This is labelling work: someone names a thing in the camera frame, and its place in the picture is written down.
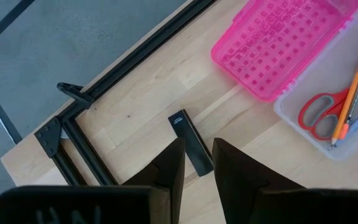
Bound orange pencil pink eraser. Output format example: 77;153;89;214
327;29;358;151

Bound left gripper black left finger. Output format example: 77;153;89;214
121;137;186;224

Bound black aluminium table frame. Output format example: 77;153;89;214
34;0;218;187

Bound dark pen orange cap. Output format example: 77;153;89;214
337;40;358;141

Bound black corner clamp lever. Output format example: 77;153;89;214
56;82;95;110

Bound red handled scissors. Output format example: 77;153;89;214
297;83;358;142

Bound clear pencil box pink lid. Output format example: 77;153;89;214
210;0;358;161

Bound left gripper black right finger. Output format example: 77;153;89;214
212;137;306;224

